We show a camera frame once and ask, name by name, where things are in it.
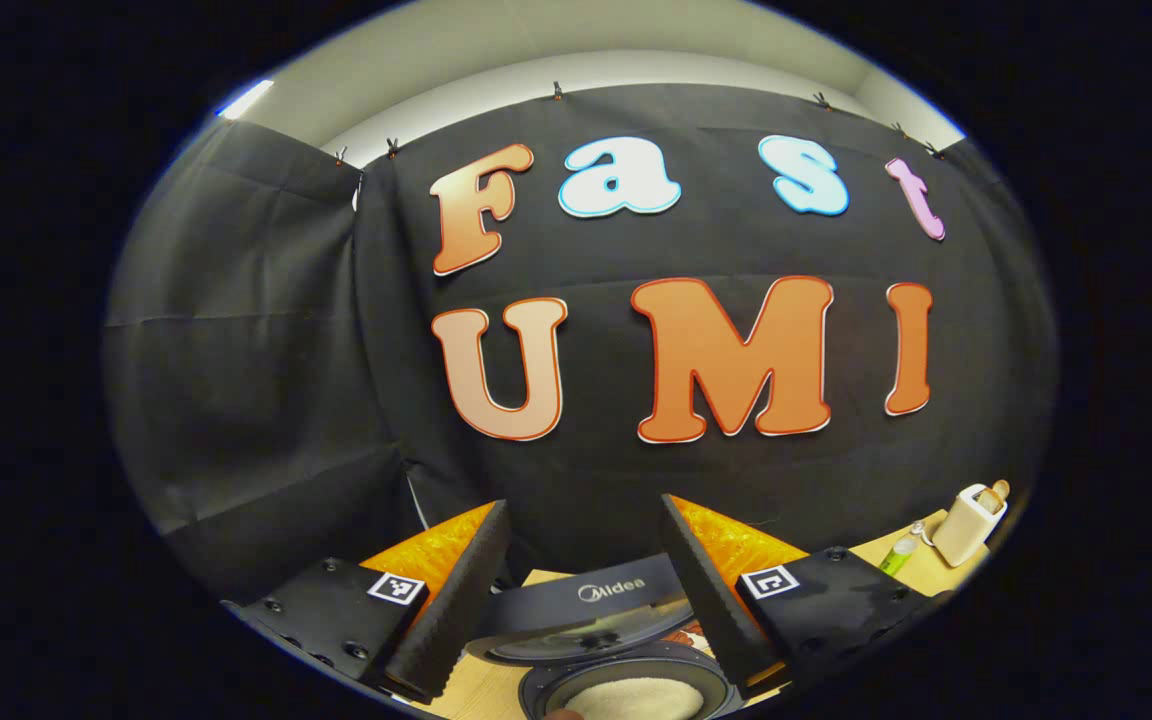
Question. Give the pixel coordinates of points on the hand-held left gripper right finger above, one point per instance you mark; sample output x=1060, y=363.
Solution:
x=711, y=600

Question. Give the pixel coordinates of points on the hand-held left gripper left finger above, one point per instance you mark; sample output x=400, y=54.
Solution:
x=461, y=610

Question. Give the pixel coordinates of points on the dark grey rice cooker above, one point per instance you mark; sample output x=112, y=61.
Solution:
x=616, y=600

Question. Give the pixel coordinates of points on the white rice mound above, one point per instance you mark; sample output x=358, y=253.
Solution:
x=636, y=698

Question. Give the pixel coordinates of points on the green drink bottle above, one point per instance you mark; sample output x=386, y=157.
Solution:
x=901, y=555

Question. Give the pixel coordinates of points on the white toaster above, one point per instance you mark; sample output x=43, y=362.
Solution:
x=961, y=530

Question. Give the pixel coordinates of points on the toasted bread slice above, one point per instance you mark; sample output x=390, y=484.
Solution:
x=1002, y=489
x=988, y=500

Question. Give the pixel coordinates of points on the black backdrop cloth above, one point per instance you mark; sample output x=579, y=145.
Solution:
x=236, y=350

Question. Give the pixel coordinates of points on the row of black cloth clips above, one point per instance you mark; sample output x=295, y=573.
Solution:
x=557, y=92

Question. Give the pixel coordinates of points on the ceiling light panel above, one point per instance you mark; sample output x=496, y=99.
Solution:
x=246, y=98

